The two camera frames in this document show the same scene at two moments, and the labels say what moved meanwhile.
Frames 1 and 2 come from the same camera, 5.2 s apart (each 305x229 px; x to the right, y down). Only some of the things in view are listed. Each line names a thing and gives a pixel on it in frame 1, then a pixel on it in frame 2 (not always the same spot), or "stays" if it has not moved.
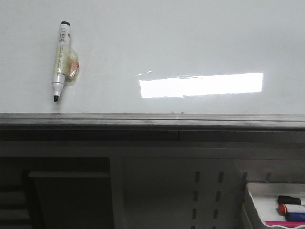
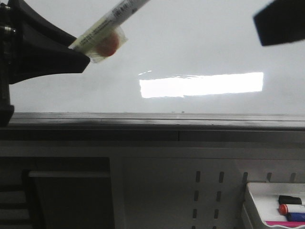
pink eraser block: x=290 y=223 stays
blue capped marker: x=290 y=216 stays
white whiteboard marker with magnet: x=66 y=64 to x=108 y=34
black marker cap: x=288 y=200 stays
